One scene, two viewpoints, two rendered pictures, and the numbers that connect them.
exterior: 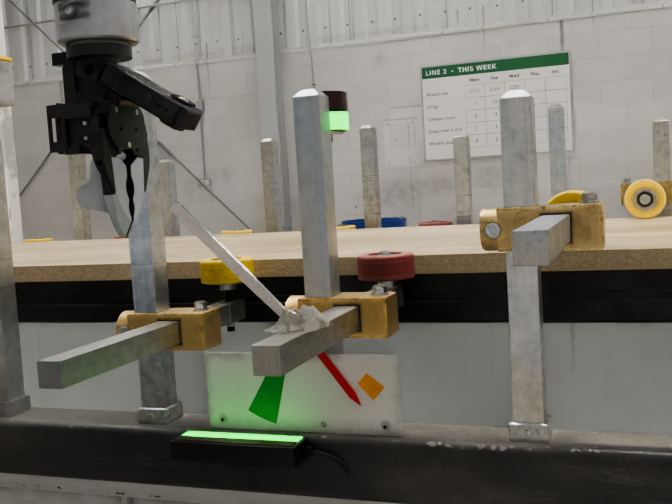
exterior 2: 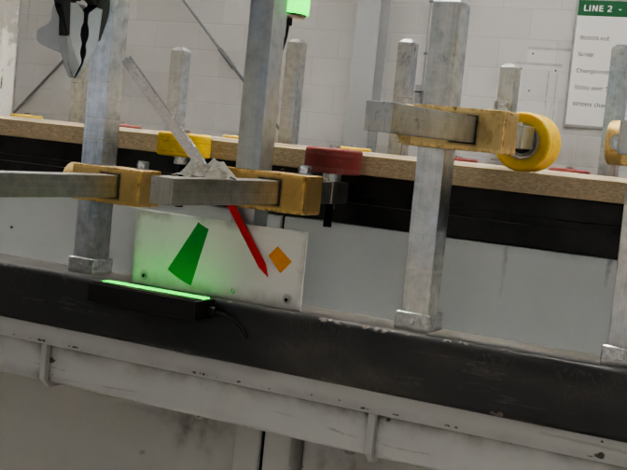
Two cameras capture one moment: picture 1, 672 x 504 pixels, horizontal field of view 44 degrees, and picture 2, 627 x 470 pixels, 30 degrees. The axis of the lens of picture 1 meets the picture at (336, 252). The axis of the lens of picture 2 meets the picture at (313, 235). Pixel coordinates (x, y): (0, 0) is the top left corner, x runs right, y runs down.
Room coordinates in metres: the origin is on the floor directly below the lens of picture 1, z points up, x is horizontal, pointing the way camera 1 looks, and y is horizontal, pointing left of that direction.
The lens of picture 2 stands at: (-0.46, -0.25, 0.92)
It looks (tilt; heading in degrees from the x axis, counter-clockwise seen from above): 5 degrees down; 7
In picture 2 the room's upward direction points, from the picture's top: 6 degrees clockwise
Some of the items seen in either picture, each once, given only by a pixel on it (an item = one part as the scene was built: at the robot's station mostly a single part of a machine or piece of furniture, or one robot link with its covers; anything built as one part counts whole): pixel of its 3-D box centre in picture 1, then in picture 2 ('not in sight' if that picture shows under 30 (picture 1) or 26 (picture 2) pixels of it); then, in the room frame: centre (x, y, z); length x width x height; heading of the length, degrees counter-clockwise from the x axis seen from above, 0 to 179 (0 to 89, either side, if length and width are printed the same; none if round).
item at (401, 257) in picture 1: (387, 291); (330, 186); (1.17, -0.07, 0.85); 0.08 x 0.08 x 0.11
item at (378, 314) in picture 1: (341, 314); (268, 189); (1.03, 0.00, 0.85); 0.13 x 0.06 x 0.05; 70
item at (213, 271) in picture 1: (228, 293); (182, 168); (1.25, 0.17, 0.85); 0.08 x 0.08 x 0.11
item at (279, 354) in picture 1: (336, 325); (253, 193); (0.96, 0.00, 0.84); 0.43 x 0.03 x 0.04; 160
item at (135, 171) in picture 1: (116, 196); (73, 41); (0.96, 0.25, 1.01); 0.06 x 0.03 x 0.09; 70
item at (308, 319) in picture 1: (303, 315); (212, 167); (0.87, 0.04, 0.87); 0.09 x 0.07 x 0.02; 160
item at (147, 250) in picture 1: (147, 250); (103, 105); (1.12, 0.25, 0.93); 0.03 x 0.03 x 0.48; 70
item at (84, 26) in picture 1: (95, 27); not in sight; (0.94, 0.25, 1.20); 0.10 x 0.09 x 0.05; 160
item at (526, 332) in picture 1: (525, 300); (431, 197); (0.95, -0.22, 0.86); 0.03 x 0.03 x 0.48; 70
